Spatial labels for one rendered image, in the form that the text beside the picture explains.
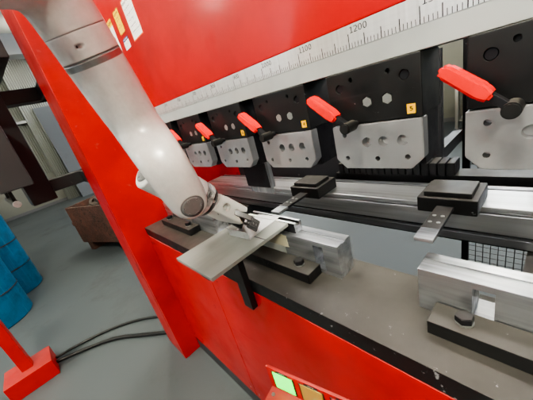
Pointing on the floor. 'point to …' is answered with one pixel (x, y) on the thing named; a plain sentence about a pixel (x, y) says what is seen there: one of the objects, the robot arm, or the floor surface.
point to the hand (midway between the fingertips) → (246, 223)
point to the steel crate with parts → (91, 222)
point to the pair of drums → (15, 278)
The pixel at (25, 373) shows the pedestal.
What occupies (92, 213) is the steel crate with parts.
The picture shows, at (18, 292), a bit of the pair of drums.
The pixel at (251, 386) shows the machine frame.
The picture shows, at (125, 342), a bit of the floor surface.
